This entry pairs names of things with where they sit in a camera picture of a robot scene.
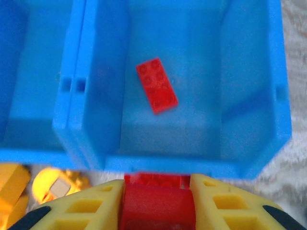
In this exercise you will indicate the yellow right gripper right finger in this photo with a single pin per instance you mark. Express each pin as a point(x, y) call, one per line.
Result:
point(206, 215)

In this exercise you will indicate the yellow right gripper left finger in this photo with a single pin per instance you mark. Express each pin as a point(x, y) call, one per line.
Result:
point(96, 210)

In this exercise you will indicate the red lego brick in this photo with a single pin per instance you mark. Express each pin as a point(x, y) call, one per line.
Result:
point(158, 206)

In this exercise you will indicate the blue bin with red legos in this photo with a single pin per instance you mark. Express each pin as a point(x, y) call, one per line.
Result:
point(168, 134)

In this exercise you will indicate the blue bin with yellow legos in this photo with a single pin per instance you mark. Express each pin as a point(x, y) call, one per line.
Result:
point(36, 95)

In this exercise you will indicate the yellow lego brick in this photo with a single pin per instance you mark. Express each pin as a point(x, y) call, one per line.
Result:
point(16, 213)
point(12, 184)
point(80, 182)

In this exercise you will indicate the yellow lego with 120 print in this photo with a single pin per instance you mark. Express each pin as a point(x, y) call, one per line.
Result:
point(45, 182)

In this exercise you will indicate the red flat lego plate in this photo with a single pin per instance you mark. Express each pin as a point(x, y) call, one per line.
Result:
point(157, 85)

